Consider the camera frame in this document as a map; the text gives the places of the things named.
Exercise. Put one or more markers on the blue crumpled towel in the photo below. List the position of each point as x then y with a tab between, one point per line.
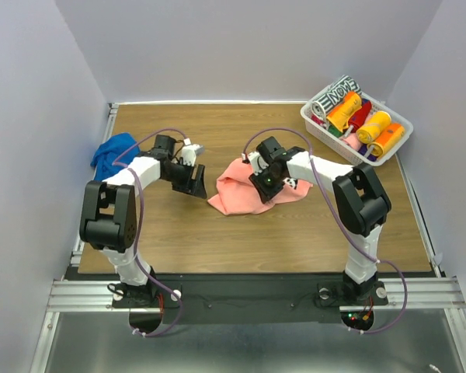
106	154

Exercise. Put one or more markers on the pink rolled towel in basket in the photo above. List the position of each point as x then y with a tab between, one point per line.
352	141

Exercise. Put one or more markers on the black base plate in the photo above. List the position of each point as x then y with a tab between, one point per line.
329	304

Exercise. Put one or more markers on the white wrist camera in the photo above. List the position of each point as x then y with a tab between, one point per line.
256	161
189	153

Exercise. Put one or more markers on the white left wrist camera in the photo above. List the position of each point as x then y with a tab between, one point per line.
189	153

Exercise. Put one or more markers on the aluminium frame rail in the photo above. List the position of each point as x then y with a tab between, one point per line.
94	296

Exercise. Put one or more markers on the white plastic basket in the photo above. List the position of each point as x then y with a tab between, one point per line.
319	129

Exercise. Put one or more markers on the pink towel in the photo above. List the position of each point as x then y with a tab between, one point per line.
236	194
352	141

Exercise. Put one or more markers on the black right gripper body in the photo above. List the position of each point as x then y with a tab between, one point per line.
267	183

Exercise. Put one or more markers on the orange rolled towel purple spot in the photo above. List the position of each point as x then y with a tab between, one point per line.
388	138

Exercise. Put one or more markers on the red rolled towel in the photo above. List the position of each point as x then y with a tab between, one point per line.
359	117

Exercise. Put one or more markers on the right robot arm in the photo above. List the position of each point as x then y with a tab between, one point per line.
354	194

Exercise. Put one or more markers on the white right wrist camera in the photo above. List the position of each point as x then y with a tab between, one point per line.
256	161

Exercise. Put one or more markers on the black white striped towel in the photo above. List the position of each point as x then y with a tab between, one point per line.
331	96

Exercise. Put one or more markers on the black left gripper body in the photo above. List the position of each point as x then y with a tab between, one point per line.
180	177

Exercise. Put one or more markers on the green rolled towel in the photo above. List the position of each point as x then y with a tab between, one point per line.
335	131

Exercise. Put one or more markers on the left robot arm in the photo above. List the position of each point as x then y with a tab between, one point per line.
113	208

